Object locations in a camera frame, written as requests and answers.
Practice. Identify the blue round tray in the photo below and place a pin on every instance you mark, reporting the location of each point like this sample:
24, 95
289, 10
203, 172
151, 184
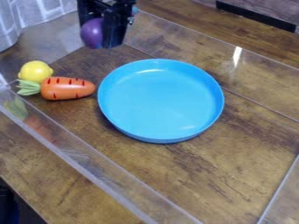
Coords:
161, 101

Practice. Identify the yellow toy lemon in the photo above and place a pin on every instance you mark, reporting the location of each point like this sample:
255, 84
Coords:
35, 71

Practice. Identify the purple toy eggplant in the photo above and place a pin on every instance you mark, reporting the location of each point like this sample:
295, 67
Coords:
91, 33

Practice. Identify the orange toy carrot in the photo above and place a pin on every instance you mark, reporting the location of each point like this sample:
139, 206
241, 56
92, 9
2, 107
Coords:
58, 88

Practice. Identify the grey patterned curtain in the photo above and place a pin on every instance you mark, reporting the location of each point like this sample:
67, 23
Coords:
23, 13

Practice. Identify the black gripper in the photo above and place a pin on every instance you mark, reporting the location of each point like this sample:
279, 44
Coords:
118, 17

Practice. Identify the dark bar at back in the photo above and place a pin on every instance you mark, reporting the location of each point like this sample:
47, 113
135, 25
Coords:
278, 23

